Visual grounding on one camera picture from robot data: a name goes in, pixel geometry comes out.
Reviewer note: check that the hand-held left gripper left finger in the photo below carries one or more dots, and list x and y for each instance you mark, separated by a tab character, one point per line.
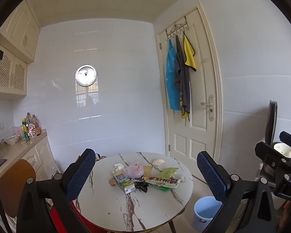
81	174

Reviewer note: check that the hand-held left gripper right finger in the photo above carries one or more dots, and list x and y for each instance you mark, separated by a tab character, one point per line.
212	177

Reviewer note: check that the brown biscuit piece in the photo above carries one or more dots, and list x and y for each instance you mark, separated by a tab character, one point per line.
112	182

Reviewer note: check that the blue plastic bin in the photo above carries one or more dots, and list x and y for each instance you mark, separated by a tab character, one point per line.
206	211

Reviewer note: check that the white tissue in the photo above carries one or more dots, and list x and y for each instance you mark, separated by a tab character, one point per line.
118	167

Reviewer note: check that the milk carton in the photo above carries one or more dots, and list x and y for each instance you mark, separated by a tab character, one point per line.
125	183

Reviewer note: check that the green snack packet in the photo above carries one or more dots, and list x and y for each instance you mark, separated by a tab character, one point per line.
163	180

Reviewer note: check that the pink plastic bag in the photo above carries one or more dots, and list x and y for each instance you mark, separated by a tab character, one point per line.
133	171

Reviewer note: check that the black plastic wrapper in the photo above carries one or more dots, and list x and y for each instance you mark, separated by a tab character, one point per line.
141	186

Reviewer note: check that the yellow wrapper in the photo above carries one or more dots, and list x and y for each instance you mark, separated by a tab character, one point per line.
147	172

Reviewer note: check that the person's right hand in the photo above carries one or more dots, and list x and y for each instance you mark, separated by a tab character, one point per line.
288	213

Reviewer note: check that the white door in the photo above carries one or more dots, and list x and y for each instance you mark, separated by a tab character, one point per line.
198	138

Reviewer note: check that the red stool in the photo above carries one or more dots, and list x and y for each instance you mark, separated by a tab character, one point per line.
87	220

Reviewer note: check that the round marble table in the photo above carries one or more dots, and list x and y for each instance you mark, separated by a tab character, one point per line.
116	206

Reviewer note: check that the cream kitchen counter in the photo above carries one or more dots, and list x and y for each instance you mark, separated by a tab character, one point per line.
36	155

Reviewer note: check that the brown sauce bottle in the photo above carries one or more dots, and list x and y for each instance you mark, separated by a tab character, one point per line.
36	126

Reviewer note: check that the green yellow bottle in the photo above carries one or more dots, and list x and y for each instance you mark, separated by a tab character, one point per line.
24	129

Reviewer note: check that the clear glass bottle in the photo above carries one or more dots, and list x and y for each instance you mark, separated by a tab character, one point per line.
28	119

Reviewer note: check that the white bowl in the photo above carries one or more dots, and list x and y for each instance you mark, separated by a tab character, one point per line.
11	139

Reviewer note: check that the clear plastic container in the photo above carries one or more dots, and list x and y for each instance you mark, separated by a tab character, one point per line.
17	129

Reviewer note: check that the grey apron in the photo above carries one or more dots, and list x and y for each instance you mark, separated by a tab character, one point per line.
184	87

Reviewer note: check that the blue apron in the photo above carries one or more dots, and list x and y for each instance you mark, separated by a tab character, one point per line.
171	82

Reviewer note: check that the lattice door cabinet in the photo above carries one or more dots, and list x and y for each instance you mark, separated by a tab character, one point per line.
9	75

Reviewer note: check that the yellow cloth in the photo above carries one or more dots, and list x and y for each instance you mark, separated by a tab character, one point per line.
190	55

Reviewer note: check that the metal door hook rack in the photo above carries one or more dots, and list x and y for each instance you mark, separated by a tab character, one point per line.
175	28

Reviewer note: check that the cream upper cabinet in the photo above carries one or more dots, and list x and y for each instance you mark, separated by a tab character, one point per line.
21	31

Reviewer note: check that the round silver wall clock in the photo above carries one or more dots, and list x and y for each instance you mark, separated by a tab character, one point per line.
86	75

